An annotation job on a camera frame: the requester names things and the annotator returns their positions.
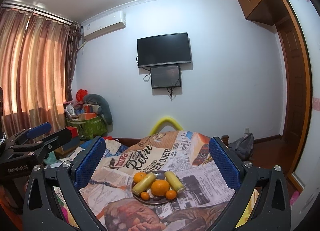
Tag yellow sugarcane piece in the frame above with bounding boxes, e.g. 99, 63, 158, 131
132, 172, 156, 196
164, 171, 184, 194

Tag small mandarin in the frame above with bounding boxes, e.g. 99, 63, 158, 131
140, 191, 150, 201
165, 190, 177, 200

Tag medium orange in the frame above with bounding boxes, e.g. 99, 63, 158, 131
133, 172, 147, 183

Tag large orange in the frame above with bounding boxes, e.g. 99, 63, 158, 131
151, 180, 170, 197

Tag red long box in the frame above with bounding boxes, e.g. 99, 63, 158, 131
66, 126, 79, 138

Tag green storage box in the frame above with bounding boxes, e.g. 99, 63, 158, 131
66, 116, 107, 140

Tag grey bag on floor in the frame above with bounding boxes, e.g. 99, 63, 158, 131
228, 133, 254, 161

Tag orange window curtain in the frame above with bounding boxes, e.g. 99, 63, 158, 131
1, 8, 81, 136

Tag newspaper print cloth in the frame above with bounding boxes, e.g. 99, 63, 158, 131
53, 130, 259, 231

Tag dark purple plate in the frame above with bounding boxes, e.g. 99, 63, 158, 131
131, 171, 185, 206

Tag red grape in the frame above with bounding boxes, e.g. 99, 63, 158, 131
153, 196, 162, 201

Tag white air conditioner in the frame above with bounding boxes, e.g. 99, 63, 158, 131
84, 10, 126, 41

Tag yellow foam hoop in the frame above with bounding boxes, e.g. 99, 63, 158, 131
149, 116, 183, 135

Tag wooden door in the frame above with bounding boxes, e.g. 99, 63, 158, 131
276, 0, 312, 191

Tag small wall monitor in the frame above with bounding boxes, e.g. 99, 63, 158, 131
150, 65, 181, 89

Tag black wall television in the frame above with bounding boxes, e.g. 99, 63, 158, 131
137, 33, 192, 68

